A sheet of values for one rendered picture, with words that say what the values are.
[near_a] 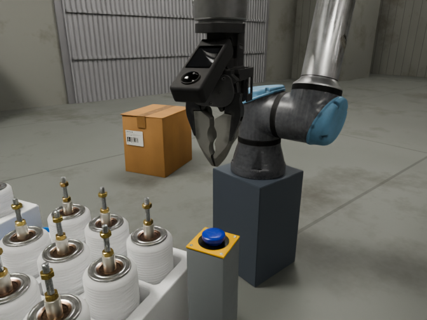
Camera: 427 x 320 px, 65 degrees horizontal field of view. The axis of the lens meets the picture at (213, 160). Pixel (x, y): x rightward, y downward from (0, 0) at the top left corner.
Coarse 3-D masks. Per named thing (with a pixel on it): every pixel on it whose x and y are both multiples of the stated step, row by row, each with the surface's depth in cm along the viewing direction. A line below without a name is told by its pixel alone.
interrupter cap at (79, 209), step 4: (72, 204) 83; (76, 204) 83; (80, 204) 83; (56, 208) 81; (60, 208) 82; (76, 208) 82; (80, 208) 82; (84, 208) 81; (52, 212) 80; (60, 212) 80; (76, 212) 80; (80, 212) 80; (84, 212) 80; (52, 216) 78; (64, 216) 78; (68, 216) 78; (72, 216) 78; (76, 216) 78
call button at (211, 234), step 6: (210, 228) 59; (216, 228) 59; (204, 234) 57; (210, 234) 57; (216, 234) 57; (222, 234) 57; (204, 240) 56; (210, 240) 55; (216, 240) 55; (222, 240) 56
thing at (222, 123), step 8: (216, 120) 50; (224, 120) 49; (216, 128) 50; (224, 128) 50; (224, 136) 50; (216, 144) 51; (224, 144) 50; (232, 144) 52; (216, 152) 52; (224, 152) 51; (216, 160) 52
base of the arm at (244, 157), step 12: (240, 144) 89; (252, 144) 86; (264, 144) 85; (276, 144) 87; (240, 156) 88; (252, 156) 86; (264, 156) 86; (276, 156) 87; (240, 168) 88; (252, 168) 86; (264, 168) 86; (276, 168) 87
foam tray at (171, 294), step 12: (180, 252) 77; (180, 264) 73; (168, 276) 69; (180, 276) 70; (144, 288) 66; (156, 288) 66; (168, 288) 66; (180, 288) 70; (144, 300) 63; (156, 300) 63; (168, 300) 66; (180, 300) 71; (132, 312) 60; (144, 312) 60; (156, 312) 63; (168, 312) 67; (180, 312) 72
